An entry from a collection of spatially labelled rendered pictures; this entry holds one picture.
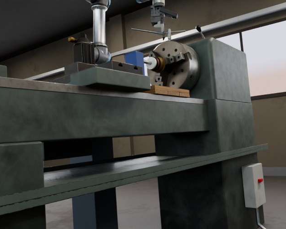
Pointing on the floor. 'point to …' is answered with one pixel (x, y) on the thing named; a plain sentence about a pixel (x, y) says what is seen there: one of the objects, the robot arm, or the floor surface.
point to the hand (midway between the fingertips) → (164, 37)
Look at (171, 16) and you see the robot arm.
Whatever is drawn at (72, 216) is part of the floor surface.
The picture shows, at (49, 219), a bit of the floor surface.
